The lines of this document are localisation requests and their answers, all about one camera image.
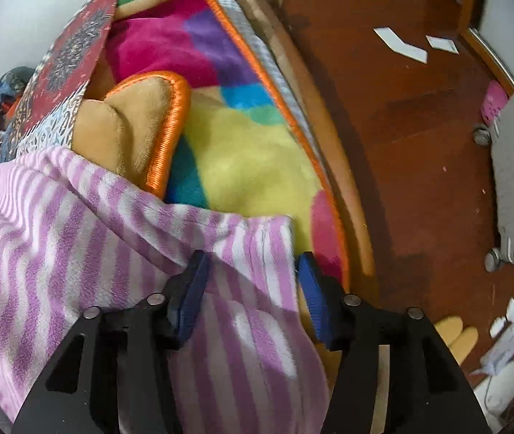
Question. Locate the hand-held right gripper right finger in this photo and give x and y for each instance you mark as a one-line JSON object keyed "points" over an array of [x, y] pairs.
{"points": [[315, 303]]}

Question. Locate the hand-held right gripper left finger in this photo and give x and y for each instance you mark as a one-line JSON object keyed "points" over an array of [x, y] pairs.
{"points": [[191, 298]]}

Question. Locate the pink white striped towel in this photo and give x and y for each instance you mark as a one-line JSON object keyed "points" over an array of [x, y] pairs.
{"points": [[81, 244]]}

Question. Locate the beige slipper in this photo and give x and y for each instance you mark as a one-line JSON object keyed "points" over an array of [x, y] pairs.
{"points": [[447, 326], [465, 344]]}

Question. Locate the colourful fleece blanket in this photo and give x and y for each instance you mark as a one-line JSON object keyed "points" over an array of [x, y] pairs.
{"points": [[239, 153]]}

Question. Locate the white plastic bag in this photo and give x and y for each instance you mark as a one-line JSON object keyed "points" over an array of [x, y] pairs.
{"points": [[501, 384]]}

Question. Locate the grey mattress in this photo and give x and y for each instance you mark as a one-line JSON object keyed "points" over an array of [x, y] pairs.
{"points": [[257, 45]]}

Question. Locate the pink slipper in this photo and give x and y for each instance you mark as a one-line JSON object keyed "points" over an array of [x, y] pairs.
{"points": [[494, 101]]}

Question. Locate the patchwork quilt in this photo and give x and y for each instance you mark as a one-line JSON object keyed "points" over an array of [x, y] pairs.
{"points": [[71, 54]]}

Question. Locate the white paper sheet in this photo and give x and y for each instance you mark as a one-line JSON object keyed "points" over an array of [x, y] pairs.
{"points": [[442, 44], [401, 44]]}

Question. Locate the pile of clothes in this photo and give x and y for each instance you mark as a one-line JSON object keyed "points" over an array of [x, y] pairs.
{"points": [[8, 88]]}

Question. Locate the wooden bed frame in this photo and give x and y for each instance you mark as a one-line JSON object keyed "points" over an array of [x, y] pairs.
{"points": [[338, 144]]}

